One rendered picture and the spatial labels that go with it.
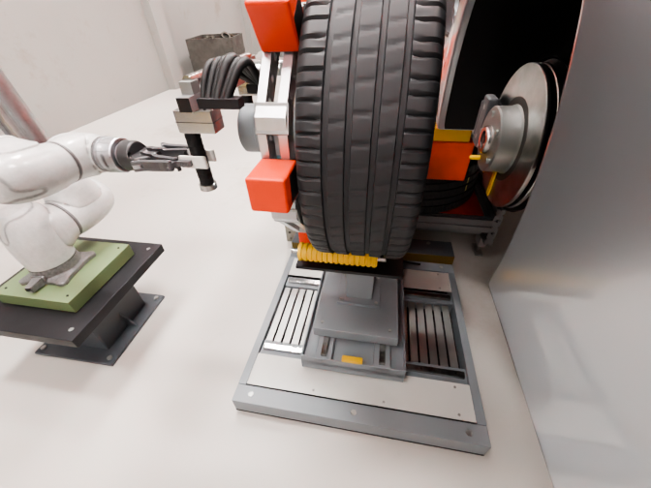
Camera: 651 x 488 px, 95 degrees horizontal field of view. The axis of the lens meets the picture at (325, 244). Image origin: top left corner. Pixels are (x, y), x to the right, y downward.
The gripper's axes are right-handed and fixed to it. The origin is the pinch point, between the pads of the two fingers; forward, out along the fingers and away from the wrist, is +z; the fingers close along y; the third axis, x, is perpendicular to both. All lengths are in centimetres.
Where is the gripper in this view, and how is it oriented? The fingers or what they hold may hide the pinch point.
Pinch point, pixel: (198, 158)
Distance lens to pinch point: 83.0
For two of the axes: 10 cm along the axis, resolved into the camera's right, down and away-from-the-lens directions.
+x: -0.3, -7.7, -6.3
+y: -1.8, 6.3, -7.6
